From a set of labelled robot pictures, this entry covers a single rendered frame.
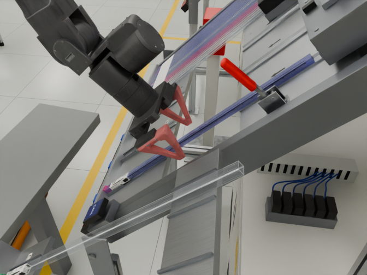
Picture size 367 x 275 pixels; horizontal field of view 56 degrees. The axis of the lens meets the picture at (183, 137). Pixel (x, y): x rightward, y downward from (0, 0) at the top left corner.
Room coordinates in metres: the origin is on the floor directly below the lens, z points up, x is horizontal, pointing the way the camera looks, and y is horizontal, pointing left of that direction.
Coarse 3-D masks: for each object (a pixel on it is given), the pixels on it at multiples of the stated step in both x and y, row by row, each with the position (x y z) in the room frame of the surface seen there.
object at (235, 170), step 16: (208, 176) 0.27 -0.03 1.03; (224, 176) 0.25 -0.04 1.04; (240, 176) 0.25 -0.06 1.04; (176, 192) 0.27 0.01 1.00; (192, 192) 0.26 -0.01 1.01; (144, 208) 0.27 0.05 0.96; (160, 208) 0.26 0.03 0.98; (112, 224) 0.28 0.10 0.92; (128, 224) 0.27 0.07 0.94; (80, 240) 0.28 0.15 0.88; (96, 240) 0.27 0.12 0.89; (48, 256) 0.29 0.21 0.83; (64, 256) 0.28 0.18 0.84
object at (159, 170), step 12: (192, 72) 0.82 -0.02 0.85; (180, 84) 0.79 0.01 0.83; (168, 120) 0.63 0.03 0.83; (132, 144) 0.66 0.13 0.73; (156, 144) 0.57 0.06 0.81; (168, 144) 0.53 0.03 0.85; (132, 156) 0.60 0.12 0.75; (144, 156) 0.55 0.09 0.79; (132, 168) 0.54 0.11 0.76; (156, 168) 0.47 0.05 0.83; (168, 168) 0.46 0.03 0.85; (132, 180) 0.49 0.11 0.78; (144, 180) 0.46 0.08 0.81; (156, 180) 0.43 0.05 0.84; (120, 192) 0.48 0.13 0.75; (132, 192) 0.45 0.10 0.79
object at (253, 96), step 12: (300, 60) 0.46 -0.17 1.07; (312, 60) 0.45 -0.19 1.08; (288, 72) 0.45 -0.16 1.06; (264, 84) 0.47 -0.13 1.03; (276, 84) 0.45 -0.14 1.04; (252, 96) 0.46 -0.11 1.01; (228, 108) 0.47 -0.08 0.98; (240, 108) 0.46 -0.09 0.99; (216, 120) 0.47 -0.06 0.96; (192, 132) 0.48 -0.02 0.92; (204, 132) 0.47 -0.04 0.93; (180, 144) 0.48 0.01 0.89; (156, 156) 0.49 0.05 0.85; (144, 168) 0.49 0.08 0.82; (108, 192) 0.50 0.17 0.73
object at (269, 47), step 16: (288, 16) 0.66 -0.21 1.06; (256, 32) 0.72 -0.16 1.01; (272, 32) 0.66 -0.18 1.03; (288, 32) 0.60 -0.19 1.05; (304, 32) 0.55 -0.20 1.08; (256, 48) 0.64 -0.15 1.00; (272, 48) 0.59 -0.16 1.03; (288, 48) 0.55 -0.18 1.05; (304, 48) 0.51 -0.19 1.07; (256, 64) 0.58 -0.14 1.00; (272, 64) 0.53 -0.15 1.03; (288, 64) 0.49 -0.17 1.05; (320, 64) 0.43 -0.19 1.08; (336, 64) 0.41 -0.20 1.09; (256, 80) 0.52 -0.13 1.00; (288, 80) 0.45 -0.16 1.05; (304, 80) 0.42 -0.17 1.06; (320, 80) 0.40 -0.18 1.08; (256, 112) 0.43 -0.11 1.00; (240, 128) 0.41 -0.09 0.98
